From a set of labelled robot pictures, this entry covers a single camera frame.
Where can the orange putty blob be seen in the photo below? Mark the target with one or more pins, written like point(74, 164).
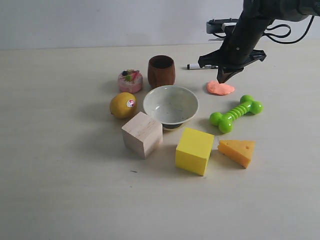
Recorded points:
point(221, 89)

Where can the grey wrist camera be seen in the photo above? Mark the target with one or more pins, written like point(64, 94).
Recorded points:
point(220, 28)

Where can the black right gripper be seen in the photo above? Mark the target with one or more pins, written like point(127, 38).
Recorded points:
point(237, 49)

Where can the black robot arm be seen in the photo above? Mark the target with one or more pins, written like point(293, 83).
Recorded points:
point(285, 10)

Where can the speckled white ceramic bowl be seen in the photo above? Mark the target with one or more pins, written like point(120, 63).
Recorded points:
point(171, 105)

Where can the green bone dog toy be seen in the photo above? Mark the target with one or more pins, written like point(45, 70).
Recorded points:
point(246, 105)

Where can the orange cheese wedge toy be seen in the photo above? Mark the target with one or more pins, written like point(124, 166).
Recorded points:
point(239, 151)

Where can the yellow cube block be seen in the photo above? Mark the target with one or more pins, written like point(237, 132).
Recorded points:
point(193, 151)

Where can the yellow lemon with sticker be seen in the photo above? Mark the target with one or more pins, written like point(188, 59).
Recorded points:
point(123, 105)

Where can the black and white marker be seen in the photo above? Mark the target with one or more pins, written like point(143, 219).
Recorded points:
point(196, 66)

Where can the pink toy cake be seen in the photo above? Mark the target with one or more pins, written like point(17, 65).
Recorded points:
point(130, 81)

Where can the natural wooden cube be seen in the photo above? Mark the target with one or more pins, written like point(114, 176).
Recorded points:
point(142, 134)

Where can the brown wooden cup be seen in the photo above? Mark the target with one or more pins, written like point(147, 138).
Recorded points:
point(161, 71)

